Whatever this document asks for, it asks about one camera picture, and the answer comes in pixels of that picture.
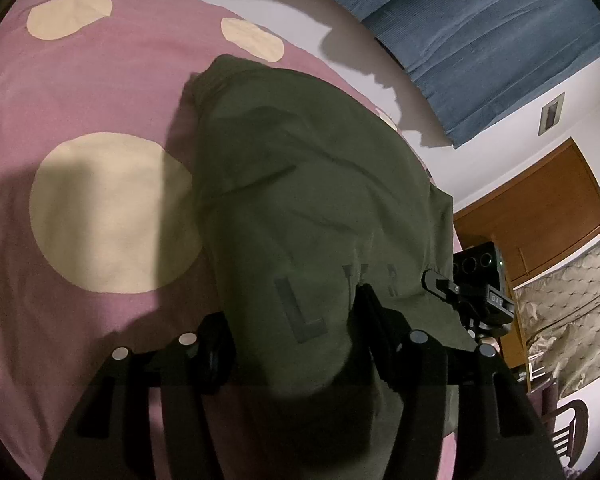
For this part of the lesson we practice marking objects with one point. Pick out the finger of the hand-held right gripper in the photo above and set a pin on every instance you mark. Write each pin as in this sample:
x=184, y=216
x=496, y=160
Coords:
x=440, y=284

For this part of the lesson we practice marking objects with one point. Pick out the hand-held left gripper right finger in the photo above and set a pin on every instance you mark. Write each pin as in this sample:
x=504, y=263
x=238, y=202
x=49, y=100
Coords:
x=380, y=340

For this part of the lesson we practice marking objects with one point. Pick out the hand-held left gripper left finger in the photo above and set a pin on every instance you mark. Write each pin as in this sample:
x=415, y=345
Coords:
x=212, y=360

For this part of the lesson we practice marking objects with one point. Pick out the dark green jacket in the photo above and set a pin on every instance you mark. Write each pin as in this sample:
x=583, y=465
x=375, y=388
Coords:
x=305, y=185

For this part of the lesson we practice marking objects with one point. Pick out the brown wooden door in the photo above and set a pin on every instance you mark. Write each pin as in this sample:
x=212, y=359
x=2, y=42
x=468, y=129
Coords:
x=540, y=210

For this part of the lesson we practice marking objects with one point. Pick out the beige quilted cloth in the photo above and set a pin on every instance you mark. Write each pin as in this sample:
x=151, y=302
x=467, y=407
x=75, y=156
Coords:
x=575, y=310

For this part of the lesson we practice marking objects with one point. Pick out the dark slatted chair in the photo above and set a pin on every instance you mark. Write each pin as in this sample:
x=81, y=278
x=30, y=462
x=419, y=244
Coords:
x=567, y=430

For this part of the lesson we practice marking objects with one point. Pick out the blue curtain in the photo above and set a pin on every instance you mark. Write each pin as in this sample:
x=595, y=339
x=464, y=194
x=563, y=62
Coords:
x=480, y=20

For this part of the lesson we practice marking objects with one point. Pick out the pink bedsheet with cream dots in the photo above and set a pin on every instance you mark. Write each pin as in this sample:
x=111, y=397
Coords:
x=80, y=85

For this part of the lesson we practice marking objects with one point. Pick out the small framed wall picture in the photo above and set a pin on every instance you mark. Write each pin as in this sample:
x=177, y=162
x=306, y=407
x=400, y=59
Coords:
x=551, y=112

